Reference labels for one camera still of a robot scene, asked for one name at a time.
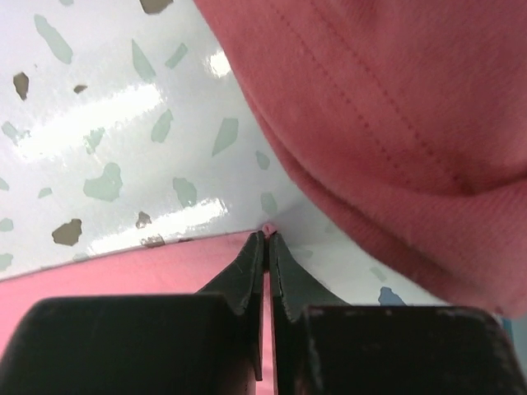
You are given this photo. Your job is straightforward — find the dusty pink crumpled t-shirt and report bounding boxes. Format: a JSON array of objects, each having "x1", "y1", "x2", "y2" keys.
[{"x1": 197, "y1": 1, "x2": 526, "y2": 317}]

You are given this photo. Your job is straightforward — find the light pink t-shirt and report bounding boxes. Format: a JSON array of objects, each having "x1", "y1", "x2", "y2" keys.
[{"x1": 0, "y1": 221, "x2": 281, "y2": 395}]

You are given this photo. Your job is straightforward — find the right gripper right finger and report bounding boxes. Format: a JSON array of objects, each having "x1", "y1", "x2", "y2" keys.
[{"x1": 268, "y1": 234, "x2": 526, "y2": 394}]

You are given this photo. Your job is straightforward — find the blue plastic basket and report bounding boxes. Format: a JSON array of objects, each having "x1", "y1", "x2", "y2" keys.
[{"x1": 497, "y1": 317, "x2": 514, "y2": 342}]

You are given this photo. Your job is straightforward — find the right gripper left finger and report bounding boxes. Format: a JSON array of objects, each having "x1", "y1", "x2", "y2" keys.
[{"x1": 1, "y1": 232, "x2": 264, "y2": 394}]

